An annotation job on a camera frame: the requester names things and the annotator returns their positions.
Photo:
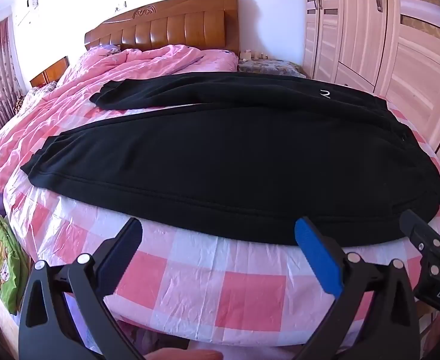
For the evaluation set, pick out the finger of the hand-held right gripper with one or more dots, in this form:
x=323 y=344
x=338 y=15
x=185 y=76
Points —
x=420 y=238

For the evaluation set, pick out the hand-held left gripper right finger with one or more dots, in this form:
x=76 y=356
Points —
x=317 y=255

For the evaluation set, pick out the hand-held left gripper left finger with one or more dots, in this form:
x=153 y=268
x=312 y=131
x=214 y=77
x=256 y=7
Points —
x=120 y=255

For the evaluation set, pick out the black pants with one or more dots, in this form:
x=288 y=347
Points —
x=242 y=157

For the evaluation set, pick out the person's left hand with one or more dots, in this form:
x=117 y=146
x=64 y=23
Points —
x=186 y=355

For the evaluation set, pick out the pink checkered plastic sheet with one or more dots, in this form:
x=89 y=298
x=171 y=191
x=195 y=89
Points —
x=205 y=277

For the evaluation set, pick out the printed bed skirt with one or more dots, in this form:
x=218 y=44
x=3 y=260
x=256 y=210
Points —
x=156 y=341

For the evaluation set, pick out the green cartoon bag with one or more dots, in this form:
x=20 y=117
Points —
x=2 y=262

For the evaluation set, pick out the pink quilt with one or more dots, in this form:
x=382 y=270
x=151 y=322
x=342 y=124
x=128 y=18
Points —
x=92 y=78

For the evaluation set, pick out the nightstand with floral cloth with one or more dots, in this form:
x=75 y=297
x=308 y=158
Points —
x=268 y=68

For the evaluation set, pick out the wooden nightstand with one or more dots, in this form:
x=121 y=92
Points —
x=49 y=73

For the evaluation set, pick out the small white figurines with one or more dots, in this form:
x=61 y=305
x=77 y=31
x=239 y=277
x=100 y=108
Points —
x=246 y=56

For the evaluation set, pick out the wooden headboard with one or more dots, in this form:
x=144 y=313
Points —
x=175 y=22

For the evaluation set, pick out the white air conditioner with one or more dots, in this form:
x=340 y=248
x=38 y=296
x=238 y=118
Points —
x=28 y=13

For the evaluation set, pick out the wall socket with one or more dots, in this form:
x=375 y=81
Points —
x=121 y=6

